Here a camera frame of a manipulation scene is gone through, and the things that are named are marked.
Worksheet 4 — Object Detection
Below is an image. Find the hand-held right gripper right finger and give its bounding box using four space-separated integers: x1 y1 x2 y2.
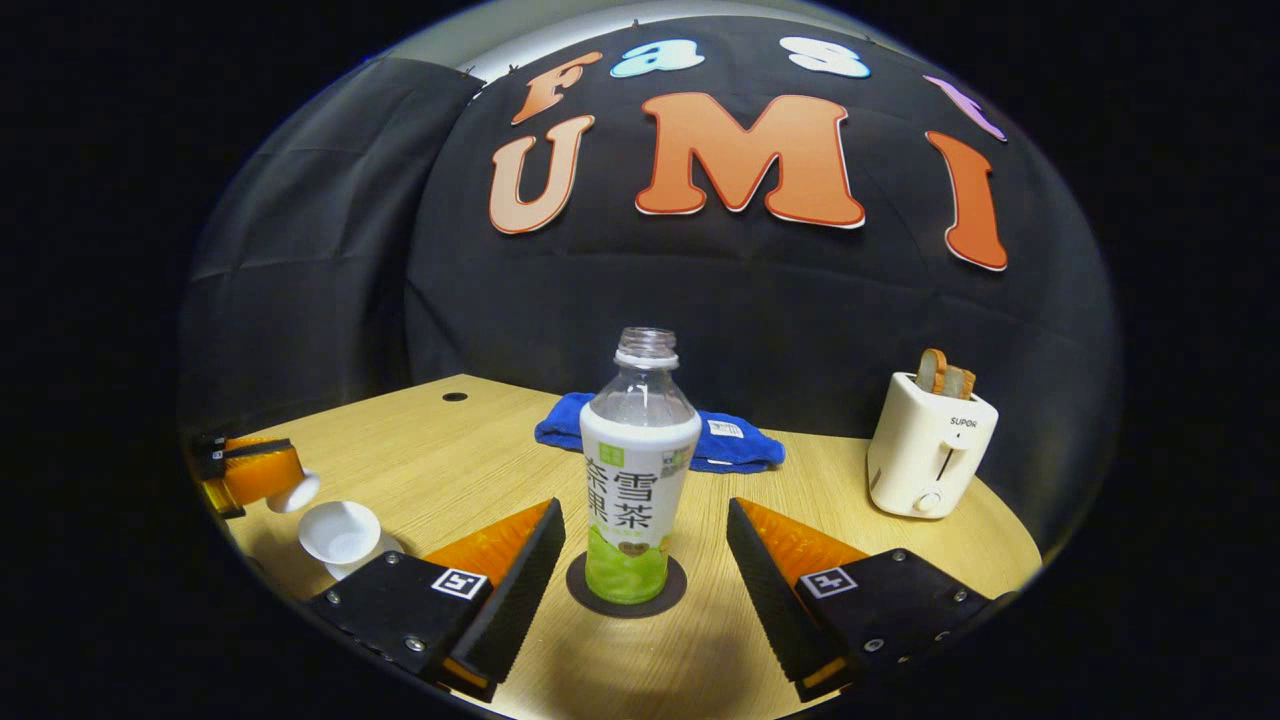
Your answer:
725 498 1011 704

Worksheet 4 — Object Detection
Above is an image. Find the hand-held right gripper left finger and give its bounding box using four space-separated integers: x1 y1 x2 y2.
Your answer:
300 498 567 703

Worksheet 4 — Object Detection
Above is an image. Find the dark brown round coaster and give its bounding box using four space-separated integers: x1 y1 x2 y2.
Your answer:
565 552 689 619

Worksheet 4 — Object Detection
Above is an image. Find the white teacup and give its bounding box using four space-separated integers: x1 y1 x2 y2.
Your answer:
297 500 383 581

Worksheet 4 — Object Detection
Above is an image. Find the clear water bottle green label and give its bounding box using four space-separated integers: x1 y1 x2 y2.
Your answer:
578 326 703 606

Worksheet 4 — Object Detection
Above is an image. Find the white saucer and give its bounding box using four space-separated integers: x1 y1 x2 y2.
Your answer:
322 530 407 583

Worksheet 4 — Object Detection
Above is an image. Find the blue folded cloth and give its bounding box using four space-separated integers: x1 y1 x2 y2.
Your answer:
534 391 787 475

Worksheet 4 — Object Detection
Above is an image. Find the white toaster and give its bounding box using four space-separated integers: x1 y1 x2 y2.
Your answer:
866 372 999 519

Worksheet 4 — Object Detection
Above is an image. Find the black backdrop cloth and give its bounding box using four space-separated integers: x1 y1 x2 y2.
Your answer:
178 15 1119 551

